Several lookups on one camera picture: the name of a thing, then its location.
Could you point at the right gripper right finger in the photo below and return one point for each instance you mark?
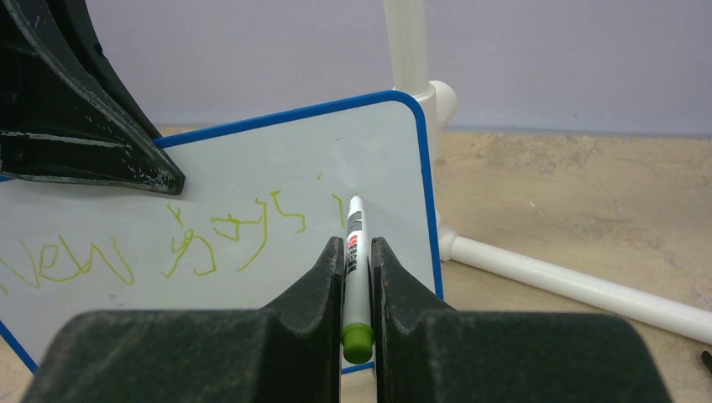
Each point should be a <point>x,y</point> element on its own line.
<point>427,351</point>

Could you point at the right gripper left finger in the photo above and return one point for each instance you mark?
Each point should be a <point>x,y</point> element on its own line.
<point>285,351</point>

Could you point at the white green whiteboard marker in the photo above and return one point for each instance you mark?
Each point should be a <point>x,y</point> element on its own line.
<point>357,333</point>

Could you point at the blue framed whiteboard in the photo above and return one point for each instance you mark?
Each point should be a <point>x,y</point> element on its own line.
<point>261,199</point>

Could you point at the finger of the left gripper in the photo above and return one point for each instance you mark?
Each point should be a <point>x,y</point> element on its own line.
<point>66,116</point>

